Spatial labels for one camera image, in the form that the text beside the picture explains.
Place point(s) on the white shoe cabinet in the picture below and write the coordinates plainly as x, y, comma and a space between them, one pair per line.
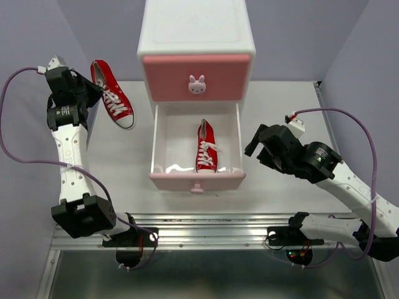
195, 28

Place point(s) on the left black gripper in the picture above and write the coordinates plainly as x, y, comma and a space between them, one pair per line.
95, 91

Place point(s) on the light pink drawer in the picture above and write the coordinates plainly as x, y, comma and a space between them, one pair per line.
175, 146

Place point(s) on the red sneaker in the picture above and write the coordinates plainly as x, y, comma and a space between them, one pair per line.
116, 103
207, 152

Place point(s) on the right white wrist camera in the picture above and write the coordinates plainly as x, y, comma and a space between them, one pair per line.
294, 124

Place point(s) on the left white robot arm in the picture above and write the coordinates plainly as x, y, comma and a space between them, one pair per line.
80, 212

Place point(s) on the aluminium mounting rail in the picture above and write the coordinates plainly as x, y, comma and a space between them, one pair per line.
211, 231

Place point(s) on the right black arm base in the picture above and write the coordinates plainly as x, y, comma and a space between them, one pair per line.
298, 247

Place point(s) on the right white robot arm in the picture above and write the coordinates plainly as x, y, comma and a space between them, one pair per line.
374, 229

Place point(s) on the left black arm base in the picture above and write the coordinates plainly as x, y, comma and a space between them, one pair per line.
135, 248

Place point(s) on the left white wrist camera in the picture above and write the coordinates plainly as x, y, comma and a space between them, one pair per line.
56, 65

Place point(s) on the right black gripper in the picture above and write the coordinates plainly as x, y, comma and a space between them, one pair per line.
252, 146

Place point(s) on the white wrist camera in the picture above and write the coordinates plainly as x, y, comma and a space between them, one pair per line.
56, 65
294, 124

